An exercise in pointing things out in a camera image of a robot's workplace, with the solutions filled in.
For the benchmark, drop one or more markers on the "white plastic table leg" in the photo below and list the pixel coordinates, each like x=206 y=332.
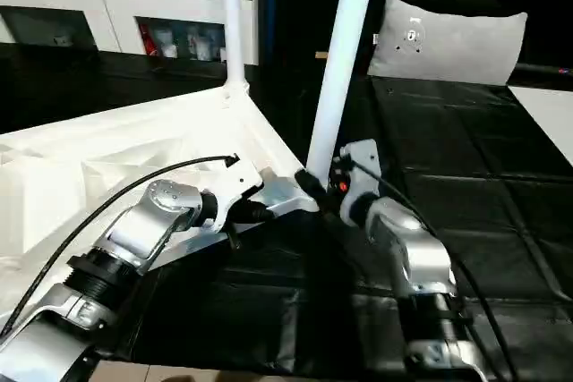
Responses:
x=344 y=42
x=233 y=19

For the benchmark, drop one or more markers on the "white plastic table top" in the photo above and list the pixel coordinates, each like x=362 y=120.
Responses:
x=67 y=167

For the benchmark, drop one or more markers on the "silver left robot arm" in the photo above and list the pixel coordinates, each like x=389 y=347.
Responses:
x=165 y=203

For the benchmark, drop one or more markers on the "black work mat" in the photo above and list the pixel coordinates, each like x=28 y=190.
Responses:
x=470 y=154

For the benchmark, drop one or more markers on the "black speaker box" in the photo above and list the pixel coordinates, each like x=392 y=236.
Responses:
x=291 y=6

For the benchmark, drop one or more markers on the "grey cushion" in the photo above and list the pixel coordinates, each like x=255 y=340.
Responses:
x=470 y=51

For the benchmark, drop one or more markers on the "white flat board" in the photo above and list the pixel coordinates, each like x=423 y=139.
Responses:
x=550 y=109

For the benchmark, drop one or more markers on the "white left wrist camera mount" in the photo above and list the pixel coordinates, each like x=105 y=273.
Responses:
x=237 y=185

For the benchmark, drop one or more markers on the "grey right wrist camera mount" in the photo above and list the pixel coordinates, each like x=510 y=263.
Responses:
x=362 y=163

